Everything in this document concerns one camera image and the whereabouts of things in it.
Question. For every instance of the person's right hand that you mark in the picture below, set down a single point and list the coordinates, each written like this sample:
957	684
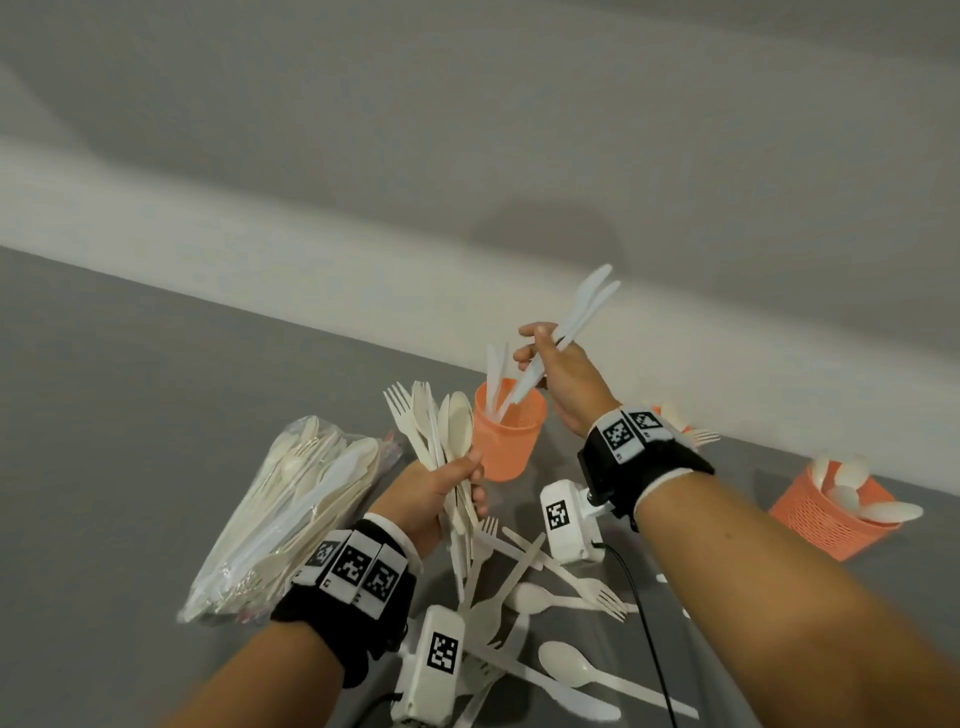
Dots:
574	382

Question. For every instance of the person's left hand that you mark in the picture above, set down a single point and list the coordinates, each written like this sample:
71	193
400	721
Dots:
424	499

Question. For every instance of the bundle of white cutlery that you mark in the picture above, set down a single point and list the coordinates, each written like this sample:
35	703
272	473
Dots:
459	427

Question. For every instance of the white plastic knife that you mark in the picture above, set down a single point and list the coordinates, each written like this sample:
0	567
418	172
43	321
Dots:
589	289
602	304

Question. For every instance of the clear plastic bag of cutlery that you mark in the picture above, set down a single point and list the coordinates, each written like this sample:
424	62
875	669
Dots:
300	495

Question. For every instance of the bunch of white forks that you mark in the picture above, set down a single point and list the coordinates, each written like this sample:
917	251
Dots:
705	435

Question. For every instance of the pile of mixed white cutlery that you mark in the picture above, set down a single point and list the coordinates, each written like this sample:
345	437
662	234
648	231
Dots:
570	664

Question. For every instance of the bunch of white spoons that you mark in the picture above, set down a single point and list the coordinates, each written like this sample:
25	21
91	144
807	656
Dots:
889	512

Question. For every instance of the person's right forearm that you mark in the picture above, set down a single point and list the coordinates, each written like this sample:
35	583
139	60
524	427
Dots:
772	600

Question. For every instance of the black wristband with marker tags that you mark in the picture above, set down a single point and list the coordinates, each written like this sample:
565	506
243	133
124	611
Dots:
645	469
352	592

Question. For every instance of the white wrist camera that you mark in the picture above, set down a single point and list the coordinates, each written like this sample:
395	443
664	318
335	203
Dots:
431	667
570	525

